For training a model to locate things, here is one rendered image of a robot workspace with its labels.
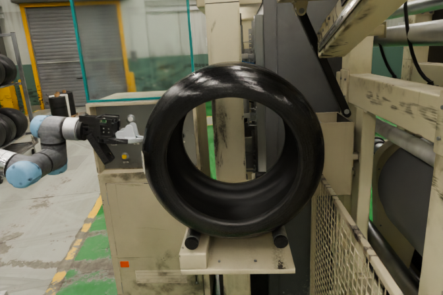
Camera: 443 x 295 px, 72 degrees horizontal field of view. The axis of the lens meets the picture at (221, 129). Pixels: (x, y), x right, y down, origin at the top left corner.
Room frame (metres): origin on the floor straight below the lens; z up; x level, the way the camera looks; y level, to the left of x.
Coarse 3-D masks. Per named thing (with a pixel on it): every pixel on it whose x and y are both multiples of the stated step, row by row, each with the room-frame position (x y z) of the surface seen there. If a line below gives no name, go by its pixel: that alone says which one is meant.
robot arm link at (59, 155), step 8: (40, 144) 0.96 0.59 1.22; (48, 144) 0.95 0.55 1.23; (56, 144) 0.95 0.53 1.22; (64, 144) 0.98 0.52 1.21; (48, 152) 0.92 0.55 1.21; (56, 152) 0.95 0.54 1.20; (64, 152) 0.98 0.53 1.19; (56, 160) 0.93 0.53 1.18; (64, 160) 0.97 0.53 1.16; (56, 168) 0.94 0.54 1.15; (64, 168) 0.97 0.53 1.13
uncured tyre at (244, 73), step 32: (224, 64) 0.89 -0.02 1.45; (192, 96) 0.84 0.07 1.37; (224, 96) 0.83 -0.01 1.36; (256, 96) 0.82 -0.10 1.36; (288, 96) 0.83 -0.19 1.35; (160, 128) 0.84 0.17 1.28; (288, 128) 1.08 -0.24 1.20; (320, 128) 0.85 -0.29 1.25; (160, 160) 0.84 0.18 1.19; (288, 160) 1.08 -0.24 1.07; (320, 160) 0.83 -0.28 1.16; (160, 192) 0.85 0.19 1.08; (192, 192) 1.07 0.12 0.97; (224, 192) 1.09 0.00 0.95; (256, 192) 1.08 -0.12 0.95; (288, 192) 0.83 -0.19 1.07; (192, 224) 0.84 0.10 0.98; (224, 224) 0.83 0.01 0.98; (256, 224) 0.82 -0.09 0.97
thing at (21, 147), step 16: (16, 48) 4.84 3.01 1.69; (0, 64) 4.28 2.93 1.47; (0, 80) 4.22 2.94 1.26; (0, 112) 4.45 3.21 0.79; (16, 112) 4.58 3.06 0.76; (0, 128) 3.84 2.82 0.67; (16, 128) 4.48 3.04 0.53; (0, 144) 3.81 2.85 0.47; (16, 144) 4.76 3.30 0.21; (32, 144) 4.66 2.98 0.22; (0, 176) 3.64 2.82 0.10
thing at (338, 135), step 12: (324, 120) 1.30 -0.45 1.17; (336, 120) 1.30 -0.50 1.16; (348, 120) 1.15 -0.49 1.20; (324, 132) 1.11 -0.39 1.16; (336, 132) 1.11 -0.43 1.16; (348, 132) 1.11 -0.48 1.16; (324, 144) 1.11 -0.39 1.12; (336, 144) 1.11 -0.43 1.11; (348, 144) 1.11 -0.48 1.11; (324, 156) 1.11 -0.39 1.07; (336, 156) 1.11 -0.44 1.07; (348, 156) 1.11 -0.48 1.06; (324, 168) 1.11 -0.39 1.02; (336, 168) 1.11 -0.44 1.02; (348, 168) 1.11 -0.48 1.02; (336, 180) 1.11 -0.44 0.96; (348, 180) 1.11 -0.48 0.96; (336, 192) 1.11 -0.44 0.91; (348, 192) 1.11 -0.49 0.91
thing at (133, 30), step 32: (96, 0) 1.52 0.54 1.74; (128, 0) 1.51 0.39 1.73; (160, 0) 1.50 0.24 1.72; (96, 32) 1.52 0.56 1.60; (128, 32) 1.51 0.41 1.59; (160, 32) 1.50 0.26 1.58; (96, 64) 1.52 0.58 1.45; (128, 64) 1.51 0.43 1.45; (160, 64) 1.50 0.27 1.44; (192, 64) 1.49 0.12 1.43; (96, 96) 1.53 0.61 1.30; (128, 96) 1.51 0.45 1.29; (160, 96) 1.50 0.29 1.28
